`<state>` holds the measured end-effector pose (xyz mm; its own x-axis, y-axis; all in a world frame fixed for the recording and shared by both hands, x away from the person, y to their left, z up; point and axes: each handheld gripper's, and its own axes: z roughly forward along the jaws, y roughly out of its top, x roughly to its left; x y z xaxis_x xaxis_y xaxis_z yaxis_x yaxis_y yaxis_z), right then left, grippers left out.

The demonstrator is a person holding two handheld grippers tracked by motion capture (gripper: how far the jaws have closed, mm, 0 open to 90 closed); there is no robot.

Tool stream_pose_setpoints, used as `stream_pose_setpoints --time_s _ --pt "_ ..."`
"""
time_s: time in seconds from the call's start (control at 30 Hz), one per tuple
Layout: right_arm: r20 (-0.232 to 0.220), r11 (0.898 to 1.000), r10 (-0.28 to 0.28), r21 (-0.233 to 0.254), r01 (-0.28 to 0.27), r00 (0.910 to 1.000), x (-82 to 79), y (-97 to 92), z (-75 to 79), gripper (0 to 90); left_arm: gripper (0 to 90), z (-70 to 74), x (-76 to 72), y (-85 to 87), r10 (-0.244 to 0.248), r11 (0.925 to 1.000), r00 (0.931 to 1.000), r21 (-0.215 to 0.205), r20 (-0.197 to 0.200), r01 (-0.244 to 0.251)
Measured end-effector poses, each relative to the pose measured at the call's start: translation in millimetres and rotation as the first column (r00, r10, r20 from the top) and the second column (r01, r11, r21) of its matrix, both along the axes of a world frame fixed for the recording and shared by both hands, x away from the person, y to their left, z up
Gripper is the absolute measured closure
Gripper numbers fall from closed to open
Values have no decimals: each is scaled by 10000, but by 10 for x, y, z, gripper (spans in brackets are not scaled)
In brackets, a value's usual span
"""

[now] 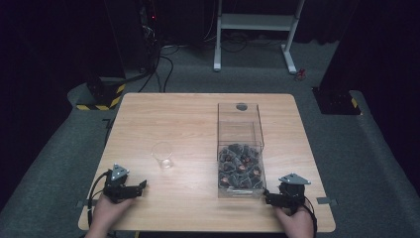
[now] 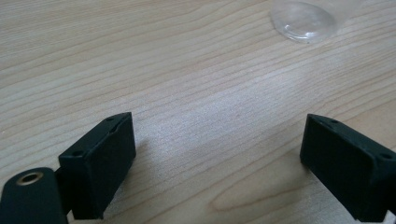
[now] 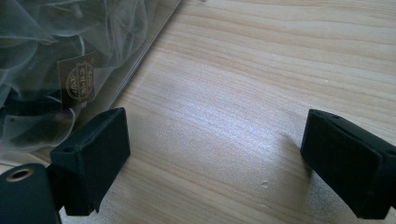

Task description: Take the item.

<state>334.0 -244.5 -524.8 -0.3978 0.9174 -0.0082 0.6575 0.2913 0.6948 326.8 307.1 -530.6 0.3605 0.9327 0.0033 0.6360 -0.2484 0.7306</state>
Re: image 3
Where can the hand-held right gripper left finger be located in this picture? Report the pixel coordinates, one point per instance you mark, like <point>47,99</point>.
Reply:
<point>93,161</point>

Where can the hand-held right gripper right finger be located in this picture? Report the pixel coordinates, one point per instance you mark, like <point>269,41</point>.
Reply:
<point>348,168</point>

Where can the brown tag with gold print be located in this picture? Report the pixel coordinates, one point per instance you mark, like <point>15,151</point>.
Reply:
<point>79,81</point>

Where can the clear plastic bag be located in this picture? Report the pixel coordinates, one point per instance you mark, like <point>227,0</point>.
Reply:
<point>130,62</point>

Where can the sheer grey gauze fabric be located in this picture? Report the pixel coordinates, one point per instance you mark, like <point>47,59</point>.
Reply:
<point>34,40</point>

